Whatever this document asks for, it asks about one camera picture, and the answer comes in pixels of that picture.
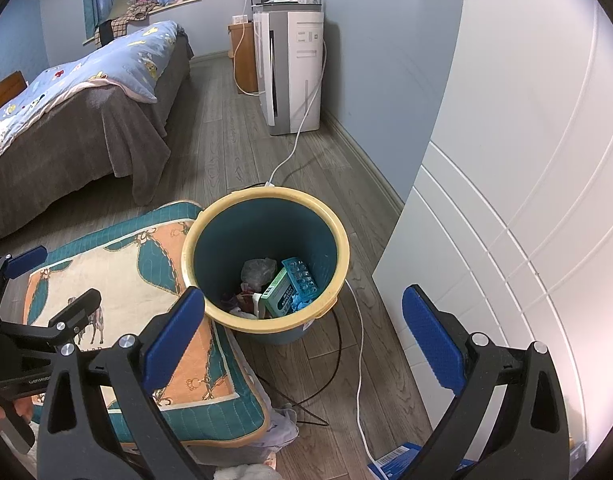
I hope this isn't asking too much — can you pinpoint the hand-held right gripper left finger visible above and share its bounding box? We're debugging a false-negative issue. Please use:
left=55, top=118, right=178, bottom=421
left=36, top=286, right=210, bottom=480

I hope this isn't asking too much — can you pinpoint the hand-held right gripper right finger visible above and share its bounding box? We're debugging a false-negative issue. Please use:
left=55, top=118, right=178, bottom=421
left=403, top=285, right=571, bottom=480

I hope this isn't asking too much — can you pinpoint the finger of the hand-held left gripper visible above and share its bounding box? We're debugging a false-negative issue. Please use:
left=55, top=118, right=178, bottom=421
left=0, top=288, right=102, bottom=348
left=0, top=246, right=48, bottom=306

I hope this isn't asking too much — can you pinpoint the teal bin with yellow rim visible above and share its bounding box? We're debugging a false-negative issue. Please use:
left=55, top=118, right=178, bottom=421
left=180, top=186, right=351, bottom=346

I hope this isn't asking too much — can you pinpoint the printed carton box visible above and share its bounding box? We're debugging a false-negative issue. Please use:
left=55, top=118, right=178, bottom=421
left=260, top=266, right=307, bottom=318

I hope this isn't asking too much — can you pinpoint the teal blister tray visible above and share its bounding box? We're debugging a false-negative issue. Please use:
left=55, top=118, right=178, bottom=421
left=281, top=257, right=318, bottom=306

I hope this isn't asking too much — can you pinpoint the patterned teal and orange cushion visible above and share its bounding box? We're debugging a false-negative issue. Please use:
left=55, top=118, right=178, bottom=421
left=21, top=201, right=270, bottom=448

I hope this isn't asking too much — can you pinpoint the bed with grey blanket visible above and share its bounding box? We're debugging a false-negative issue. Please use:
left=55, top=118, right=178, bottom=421
left=0, top=27, right=194, bottom=246

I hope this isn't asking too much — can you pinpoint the blue printed box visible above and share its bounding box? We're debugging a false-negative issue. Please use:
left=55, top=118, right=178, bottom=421
left=367, top=442, right=480, bottom=480

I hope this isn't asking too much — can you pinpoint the white wardrobe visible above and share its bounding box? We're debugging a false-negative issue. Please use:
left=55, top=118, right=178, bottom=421
left=371, top=0, right=613, bottom=461

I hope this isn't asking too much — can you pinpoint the blue printed quilt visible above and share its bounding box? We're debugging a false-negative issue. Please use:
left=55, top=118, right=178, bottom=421
left=0, top=21, right=180, bottom=171

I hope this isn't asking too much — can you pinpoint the checked cloth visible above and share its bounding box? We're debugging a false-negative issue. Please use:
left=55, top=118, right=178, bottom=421
left=109, top=0, right=163, bottom=41

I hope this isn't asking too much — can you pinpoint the wooden cabinet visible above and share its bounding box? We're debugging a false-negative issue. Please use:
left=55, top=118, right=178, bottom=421
left=228, top=20, right=260, bottom=93

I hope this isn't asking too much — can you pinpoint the white air purifier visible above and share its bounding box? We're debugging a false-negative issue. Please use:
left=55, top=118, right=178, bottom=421
left=251, top=5, right=326, bottom=136

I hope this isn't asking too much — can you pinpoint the wooden window sill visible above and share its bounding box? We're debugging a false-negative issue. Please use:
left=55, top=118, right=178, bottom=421
left=81, top=0, right=202, bottom=46

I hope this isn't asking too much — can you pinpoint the white power cable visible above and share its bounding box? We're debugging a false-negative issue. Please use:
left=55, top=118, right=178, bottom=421
left=344, top=280, right=378, bottom=463

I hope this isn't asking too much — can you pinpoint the wooden bed frame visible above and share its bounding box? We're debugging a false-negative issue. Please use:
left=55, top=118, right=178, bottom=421
left=0, top=71, right=27, bottom=126

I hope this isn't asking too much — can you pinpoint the white purifier cable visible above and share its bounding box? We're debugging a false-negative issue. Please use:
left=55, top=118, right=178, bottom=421
left=269, top=40, right=328, bottom=188

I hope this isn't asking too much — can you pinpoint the white cabinet cable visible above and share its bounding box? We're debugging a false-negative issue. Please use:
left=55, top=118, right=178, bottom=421
left=234, top=0, right=260, bottom=96

